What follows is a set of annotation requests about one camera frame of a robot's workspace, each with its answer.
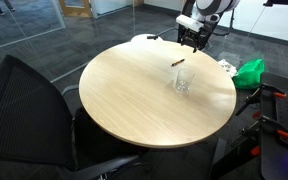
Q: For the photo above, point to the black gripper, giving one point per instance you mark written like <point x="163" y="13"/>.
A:
<point x="197" y="40"/>

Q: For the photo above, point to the dark pen with orange band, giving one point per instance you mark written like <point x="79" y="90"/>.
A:
<point x="177" y="62"/>

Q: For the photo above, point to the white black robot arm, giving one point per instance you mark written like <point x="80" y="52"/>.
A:
<point x="199" y="19"/>

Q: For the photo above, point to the clear glass cup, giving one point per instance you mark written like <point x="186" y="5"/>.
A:
<point x="184" y="79"/>

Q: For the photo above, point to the white crumpled plastic bag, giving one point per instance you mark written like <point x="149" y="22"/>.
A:
<point x="229" y="68"/>

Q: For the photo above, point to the round wooden table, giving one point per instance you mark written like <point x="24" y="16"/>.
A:
<point x="129" y="91"/>

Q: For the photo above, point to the green plastic bag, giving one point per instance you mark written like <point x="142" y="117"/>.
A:
<point x="249" y="75"/>

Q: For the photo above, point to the orange black clamp far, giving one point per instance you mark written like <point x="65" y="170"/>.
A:
<point x="263" y="90"/>

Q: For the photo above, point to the orange black clamp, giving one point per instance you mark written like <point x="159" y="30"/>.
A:
<point x="264" y="120"/>
<point x="263" y="90"/>

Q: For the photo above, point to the orange black clamp near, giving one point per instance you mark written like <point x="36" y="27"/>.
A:
<point x="264" y="120"/>

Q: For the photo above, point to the black perforated mounting board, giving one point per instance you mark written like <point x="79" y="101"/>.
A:
<point x="274" y="148"/>

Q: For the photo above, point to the black mesh office chair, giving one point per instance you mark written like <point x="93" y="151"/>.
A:
<point x="37" y="127"/>

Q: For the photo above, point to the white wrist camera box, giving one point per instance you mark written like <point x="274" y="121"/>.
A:
<point x="189" y="23"/>

